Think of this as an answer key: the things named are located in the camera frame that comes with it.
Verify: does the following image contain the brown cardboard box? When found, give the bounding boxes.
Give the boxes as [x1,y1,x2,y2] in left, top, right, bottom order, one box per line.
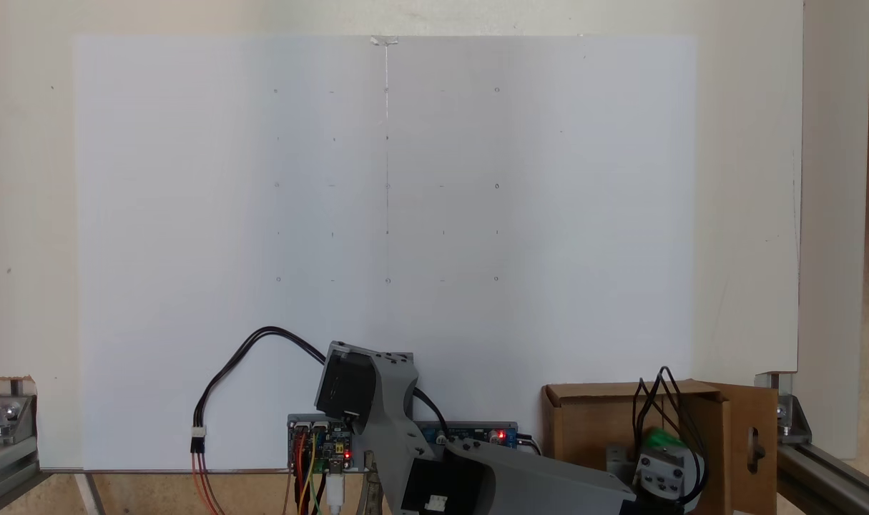
[541,379,780,515]

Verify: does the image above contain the black table cable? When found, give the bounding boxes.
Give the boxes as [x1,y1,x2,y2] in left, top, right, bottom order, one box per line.
[190,326,329,454]

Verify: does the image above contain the metal corner bracket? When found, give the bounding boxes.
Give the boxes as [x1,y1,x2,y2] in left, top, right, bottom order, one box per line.
[755,372,812,446]
[0,378,39,441]

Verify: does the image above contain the white usb plug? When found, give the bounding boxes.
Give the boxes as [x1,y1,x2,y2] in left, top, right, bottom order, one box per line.
[325,469,347,515]

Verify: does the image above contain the white paper sheet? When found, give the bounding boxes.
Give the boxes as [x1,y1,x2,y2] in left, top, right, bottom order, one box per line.
[72,34,390,473]

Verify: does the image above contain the blue circuit board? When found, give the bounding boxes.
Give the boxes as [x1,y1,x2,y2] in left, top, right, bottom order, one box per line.
[413,422,519,448]

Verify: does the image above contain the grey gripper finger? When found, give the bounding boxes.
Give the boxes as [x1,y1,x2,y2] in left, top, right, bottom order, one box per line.
[682,451,707,499]

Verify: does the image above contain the circuit board with coloured wires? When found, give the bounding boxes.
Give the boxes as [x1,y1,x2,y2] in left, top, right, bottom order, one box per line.
[288,413,370,474]

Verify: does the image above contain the red and orange wires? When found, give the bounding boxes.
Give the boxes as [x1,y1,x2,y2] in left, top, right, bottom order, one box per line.
[191,451,229,515]

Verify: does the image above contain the aluminium frame post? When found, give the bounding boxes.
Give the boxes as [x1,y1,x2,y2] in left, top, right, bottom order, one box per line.
[0,435,43,515]
[776,442,869,515]

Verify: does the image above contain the green and yellow jumper wires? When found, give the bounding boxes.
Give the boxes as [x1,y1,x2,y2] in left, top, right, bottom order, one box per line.
[293,429,329,515]

